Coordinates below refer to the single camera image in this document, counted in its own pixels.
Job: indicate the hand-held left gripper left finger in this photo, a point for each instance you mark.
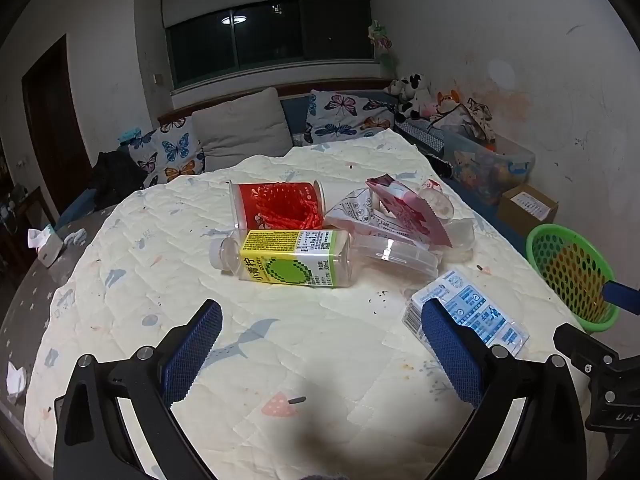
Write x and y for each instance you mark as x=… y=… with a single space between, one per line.
x=192 y=350

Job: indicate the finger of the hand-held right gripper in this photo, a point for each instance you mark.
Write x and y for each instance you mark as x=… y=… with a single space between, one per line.
x=582 y=347
x=622 y=297

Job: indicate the clear storage bin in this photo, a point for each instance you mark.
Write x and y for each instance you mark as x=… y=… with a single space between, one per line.
x=487 y=165

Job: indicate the red clear plastic cup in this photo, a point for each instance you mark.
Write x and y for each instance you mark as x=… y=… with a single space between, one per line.
x=245 y=205

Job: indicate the wooden headboard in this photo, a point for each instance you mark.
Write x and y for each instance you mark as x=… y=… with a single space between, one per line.
x=325 y=85

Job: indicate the grey star-print sheet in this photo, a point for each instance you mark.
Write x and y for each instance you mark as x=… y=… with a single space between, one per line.
x=30 y=305

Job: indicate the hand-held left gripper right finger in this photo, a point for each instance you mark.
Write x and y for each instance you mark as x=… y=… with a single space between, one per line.
x=450 y=355

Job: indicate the beige pillow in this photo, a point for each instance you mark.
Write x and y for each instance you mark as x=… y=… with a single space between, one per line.
x=240 y=130

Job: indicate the patterned flat box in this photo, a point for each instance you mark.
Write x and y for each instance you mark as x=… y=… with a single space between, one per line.
x=422 y=135

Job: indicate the white tissue box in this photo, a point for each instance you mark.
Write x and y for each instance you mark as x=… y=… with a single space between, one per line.
x=47 y=247

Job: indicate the large butterfly print pillow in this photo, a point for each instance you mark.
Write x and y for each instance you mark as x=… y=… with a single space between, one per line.
x=345 y=115

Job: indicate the blue white tissue packet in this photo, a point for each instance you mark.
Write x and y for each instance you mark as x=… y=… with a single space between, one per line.
x=475 y=310

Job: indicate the colourful wall hanging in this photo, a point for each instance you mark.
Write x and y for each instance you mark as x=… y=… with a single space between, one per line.
x=380 y=40

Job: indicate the yellow green label bottle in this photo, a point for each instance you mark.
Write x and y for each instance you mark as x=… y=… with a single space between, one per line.
x=285 y=255

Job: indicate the red snack packet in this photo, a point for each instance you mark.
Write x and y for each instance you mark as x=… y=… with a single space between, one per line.
x=420 y=215

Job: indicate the cardboard box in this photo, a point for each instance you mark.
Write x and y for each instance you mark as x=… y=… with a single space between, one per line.
x=530 y=205

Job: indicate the window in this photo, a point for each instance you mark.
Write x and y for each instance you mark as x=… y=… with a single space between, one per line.
x=270 y=40

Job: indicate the white paper scrap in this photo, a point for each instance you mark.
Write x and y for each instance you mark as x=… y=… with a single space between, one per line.
x=16 y=380

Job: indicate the dark wooden door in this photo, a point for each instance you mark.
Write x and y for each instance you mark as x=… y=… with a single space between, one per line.
x=55 y=125

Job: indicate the orange spiky ball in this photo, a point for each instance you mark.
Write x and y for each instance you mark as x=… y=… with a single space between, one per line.
x=287 y=202

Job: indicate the orange fox plush toy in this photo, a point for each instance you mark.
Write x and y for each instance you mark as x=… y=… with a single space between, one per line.
x=447 y=102

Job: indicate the small butterfly print pillow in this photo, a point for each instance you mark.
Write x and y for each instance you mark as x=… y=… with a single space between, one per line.
x=170 y=152

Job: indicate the teal cloth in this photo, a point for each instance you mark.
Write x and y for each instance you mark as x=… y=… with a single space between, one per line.
x=129 y=135

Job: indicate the patterned cloth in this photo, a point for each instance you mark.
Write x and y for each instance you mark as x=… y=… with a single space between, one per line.
x=480 y=117

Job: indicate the cow plush toy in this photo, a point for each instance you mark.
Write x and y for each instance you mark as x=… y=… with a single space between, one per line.
x=412 y=92

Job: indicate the black gadget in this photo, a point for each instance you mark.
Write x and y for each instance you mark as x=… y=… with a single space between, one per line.
x=442 y=166

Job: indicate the white quilted blanket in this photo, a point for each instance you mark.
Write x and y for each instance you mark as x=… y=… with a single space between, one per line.
x=300 y=340

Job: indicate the white printed wrapper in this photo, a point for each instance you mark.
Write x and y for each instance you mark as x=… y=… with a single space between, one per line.
x=352 y=215

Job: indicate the green plastic basket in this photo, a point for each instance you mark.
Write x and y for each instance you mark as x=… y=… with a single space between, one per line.
x=570 y=270

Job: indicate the black clothing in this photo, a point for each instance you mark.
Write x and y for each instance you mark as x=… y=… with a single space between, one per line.
x=117 y=177

